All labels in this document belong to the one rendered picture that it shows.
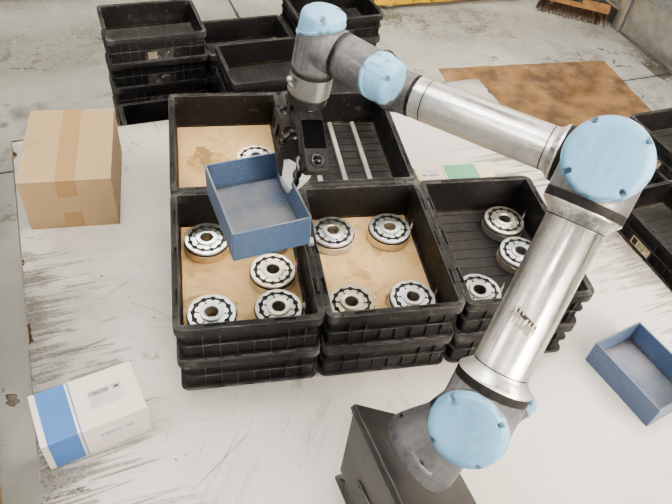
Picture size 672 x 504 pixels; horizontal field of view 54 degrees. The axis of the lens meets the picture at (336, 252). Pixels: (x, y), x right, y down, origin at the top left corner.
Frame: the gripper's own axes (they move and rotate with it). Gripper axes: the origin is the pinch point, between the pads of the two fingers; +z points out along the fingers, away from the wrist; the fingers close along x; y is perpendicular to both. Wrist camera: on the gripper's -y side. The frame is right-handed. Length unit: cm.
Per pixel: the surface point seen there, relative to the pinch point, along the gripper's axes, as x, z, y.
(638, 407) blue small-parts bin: -73, 32, -46
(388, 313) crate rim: -17.4, 17.7, -19.8
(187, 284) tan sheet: 17.5, 31.7, 6.6
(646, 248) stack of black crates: -146, 54, 17
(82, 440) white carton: 42, 42, -21
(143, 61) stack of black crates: 5, 64, 157
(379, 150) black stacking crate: -43, 25, 42
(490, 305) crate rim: -39.3, 15.5, -23.4
